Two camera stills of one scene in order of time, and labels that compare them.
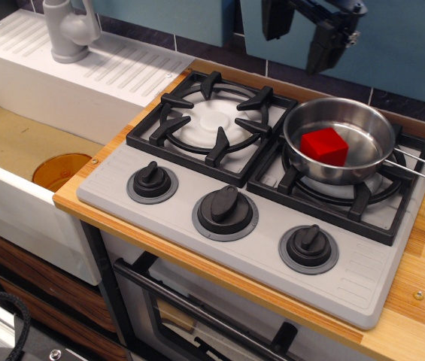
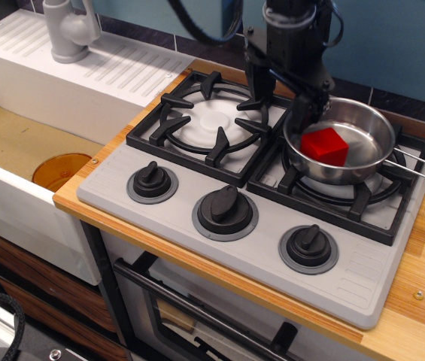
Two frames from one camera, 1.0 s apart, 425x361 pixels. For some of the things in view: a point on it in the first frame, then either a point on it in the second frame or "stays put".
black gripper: (337, 26) to (292, 45)
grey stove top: (252, 238) stays put
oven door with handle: (174, 310) stays put
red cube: (326, 145) stays put
